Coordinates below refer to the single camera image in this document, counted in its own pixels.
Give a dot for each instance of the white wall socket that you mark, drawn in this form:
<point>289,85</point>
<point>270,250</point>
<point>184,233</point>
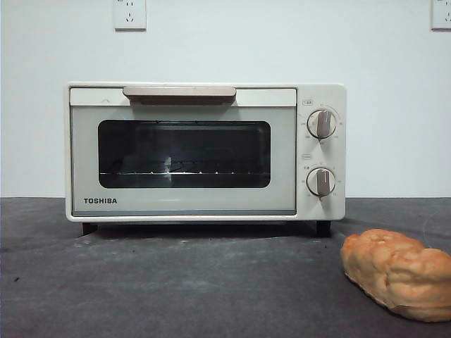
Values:
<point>129,15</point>
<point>442,14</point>

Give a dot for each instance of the golden brown bread loaf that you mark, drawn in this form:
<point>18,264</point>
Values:
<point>398,271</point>

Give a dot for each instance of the white oven knob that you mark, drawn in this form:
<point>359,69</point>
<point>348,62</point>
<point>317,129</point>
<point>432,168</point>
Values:
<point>321,124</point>
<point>320,182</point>

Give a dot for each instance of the white Toshiba toaster oven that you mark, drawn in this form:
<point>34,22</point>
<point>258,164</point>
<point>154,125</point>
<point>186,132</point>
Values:
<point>339,155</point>

